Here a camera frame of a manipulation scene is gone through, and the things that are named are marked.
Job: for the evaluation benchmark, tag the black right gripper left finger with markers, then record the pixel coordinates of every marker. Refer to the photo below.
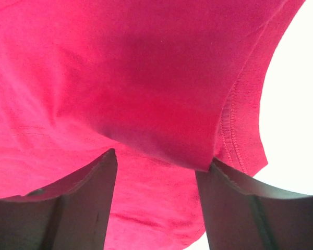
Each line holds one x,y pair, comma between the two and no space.
71,213

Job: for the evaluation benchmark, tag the magenta t shirt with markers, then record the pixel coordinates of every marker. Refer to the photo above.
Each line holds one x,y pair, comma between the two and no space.
169,84

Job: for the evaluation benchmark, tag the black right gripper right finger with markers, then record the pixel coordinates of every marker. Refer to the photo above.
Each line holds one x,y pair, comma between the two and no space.
241,212

